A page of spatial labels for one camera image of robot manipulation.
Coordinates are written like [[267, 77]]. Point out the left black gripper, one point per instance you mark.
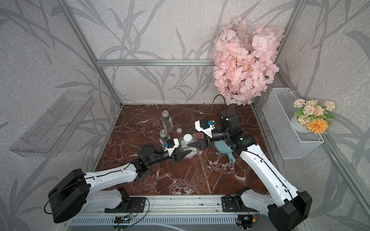
[[178, 157]]

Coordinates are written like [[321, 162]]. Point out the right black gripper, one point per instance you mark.
[[200, 145]]

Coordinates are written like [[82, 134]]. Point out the square clear plastic bottle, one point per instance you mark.
[[184, 146]]

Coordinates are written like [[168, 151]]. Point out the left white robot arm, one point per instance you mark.
[[79, 191]]

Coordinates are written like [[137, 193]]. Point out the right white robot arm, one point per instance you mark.
[[285, 205]]

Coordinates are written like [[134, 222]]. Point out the middle clear plastic bottle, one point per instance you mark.
[[164, 137]]

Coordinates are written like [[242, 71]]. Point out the far clear plastic bottle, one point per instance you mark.
[[167, 122]]

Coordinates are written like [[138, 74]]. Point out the blue dustpan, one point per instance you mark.
[[223, 148]]

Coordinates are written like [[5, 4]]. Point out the right base wiring bundle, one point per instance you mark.
[[245, 221]]

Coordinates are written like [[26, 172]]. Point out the pink artificial blossom tree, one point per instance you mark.
[[245, 60]]

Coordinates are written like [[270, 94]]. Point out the potted pastel flower bouquet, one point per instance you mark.
[[311, 117]]

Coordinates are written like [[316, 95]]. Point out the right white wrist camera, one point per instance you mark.
[[205, 126]]

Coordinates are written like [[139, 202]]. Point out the white wire mesh basket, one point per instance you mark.
[[293, 141]]

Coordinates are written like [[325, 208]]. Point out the clear acrylic wall shelf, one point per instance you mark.
[[51, 132]]

